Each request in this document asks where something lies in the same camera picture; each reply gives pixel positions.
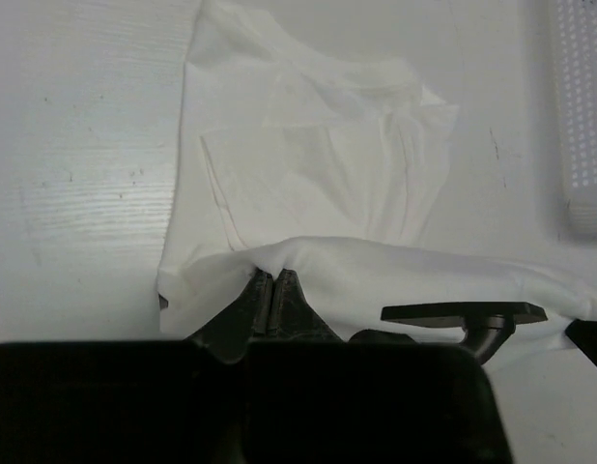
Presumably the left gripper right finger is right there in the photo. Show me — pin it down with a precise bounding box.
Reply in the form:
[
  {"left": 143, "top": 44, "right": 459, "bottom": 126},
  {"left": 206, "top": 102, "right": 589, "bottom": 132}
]
[{"left": 267, "top": 269, "right": 342, "bottom": 342}]

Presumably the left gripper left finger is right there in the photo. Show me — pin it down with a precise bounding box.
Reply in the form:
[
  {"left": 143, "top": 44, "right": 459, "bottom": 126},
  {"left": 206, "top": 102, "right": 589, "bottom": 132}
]
[{"left": 191, "top": 269, "right": 273, "bottom": 364}]

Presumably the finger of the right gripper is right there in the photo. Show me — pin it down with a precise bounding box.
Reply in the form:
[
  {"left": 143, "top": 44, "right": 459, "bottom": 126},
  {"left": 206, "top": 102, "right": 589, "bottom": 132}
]
[
  {"left": 565, "top": 320, "right": 597, "bottom": 367},
  {"left": 351, "top": 302, "right": 548, "bottom": 365}
]

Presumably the plain white t shirt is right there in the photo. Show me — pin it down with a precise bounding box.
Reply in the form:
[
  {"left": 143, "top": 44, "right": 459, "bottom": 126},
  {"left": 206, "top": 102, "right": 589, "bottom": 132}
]
[{"left": 157, "top": 1, "right": 597, "bottom": 366}]

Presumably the white plastic mesh basket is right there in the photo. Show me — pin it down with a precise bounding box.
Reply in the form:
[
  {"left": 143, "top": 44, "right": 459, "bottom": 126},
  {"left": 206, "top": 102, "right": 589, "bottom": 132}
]
[{"left": 550, "top": 0, "right": 597, "bottom": 236}]

